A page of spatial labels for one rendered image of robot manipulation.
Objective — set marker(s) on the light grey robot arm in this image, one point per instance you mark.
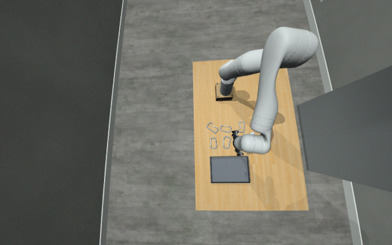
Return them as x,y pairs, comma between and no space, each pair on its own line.
286,48

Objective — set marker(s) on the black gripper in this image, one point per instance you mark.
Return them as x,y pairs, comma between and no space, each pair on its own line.
235,135

